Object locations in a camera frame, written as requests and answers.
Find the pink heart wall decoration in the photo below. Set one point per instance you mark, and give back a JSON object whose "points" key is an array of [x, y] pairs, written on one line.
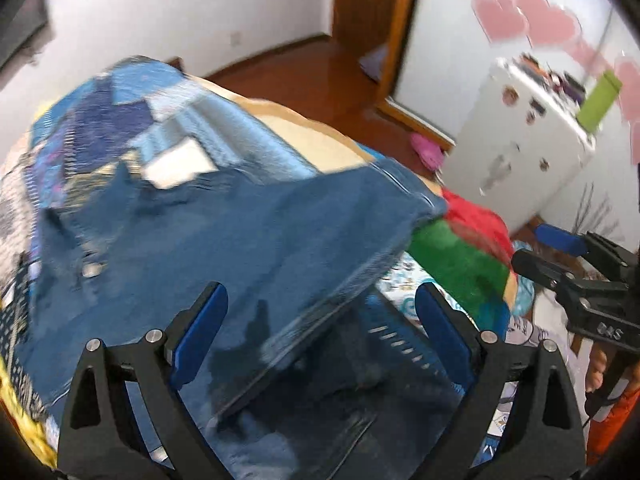
{"points": [[530, 15]]}

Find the red and green cloth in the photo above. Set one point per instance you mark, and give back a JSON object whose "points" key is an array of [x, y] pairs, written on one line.
{"points": [[452, 255]]}

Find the blue denim jeans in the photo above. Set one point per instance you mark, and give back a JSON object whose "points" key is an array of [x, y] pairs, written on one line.
{"points": [[250, 245]]}

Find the pink slippers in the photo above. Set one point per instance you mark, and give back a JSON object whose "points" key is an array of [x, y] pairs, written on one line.
{"points": [[426, 150]]}

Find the white patterned bed sheet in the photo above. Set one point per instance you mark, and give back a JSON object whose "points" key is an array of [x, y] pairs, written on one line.
{"points": [[515, 332]]}

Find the blue patchwork printed blanket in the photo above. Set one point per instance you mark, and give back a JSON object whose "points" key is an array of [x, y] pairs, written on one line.
{"points": [[115, 110]]}

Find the wooden door frame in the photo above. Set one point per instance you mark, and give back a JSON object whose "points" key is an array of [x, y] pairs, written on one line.
{"points": [[367, 5]]}

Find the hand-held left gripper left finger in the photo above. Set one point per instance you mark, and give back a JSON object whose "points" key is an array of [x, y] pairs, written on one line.
{"points": [[201, 327]]}

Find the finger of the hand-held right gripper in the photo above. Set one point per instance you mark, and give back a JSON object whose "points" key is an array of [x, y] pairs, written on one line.
{"points": [[537, 265], [559, 238]]}

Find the wall socket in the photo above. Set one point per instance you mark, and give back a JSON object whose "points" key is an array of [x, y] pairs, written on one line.
{"points": [[234, 38]]}

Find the purple floor mat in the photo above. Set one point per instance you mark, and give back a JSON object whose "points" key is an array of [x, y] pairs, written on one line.
{"points": [[375, 62]]}

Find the white small fridge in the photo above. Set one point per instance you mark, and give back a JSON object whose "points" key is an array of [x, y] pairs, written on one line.
{"points": [[515, 160]]}

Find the dark clutter on fridge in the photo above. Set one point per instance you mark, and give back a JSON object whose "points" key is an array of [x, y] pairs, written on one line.
{"points": [[562, 82]]}

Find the person's right hand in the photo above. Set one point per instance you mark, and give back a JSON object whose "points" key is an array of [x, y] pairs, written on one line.
{"points": [[596, 370]]}

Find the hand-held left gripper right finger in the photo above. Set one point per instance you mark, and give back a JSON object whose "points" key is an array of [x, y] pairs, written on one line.
{"points": [[441, 327]]}

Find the person's orange-sleeved right forearm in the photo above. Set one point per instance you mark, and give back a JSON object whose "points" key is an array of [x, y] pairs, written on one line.
{"points": [[617, 425]]}

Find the green bottle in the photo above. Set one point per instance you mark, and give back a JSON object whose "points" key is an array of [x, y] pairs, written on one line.
{"points": [[597, 102]]}

